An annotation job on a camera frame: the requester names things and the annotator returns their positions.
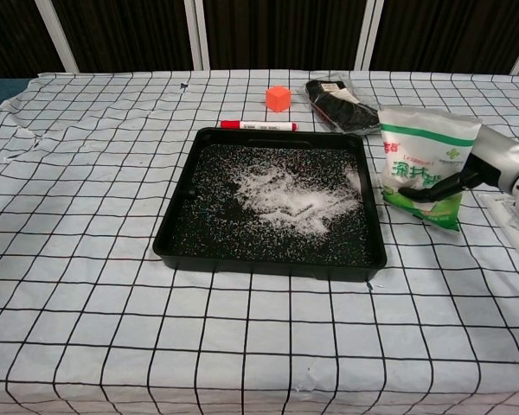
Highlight red white marker pen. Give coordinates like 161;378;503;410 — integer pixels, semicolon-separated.
220;119;298;132

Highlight white salt pile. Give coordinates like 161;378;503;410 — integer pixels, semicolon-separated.
233;159;360;237

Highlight white black checked tablecloth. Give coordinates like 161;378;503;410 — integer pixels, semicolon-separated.
0;68;519;415

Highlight black square plastic tray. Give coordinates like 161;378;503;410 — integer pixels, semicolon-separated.
153;127;388;280

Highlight clear printed blister package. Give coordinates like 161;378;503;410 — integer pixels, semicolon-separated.
479;192;519;260

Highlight black socks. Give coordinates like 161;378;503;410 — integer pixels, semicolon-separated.
304;79;381;136

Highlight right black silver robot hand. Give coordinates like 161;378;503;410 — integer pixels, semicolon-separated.
397;124;519;204

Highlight orange cube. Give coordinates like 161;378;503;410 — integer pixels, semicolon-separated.
266;86;292;113

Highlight green white packet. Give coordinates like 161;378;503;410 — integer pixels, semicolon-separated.
376;105;484;234

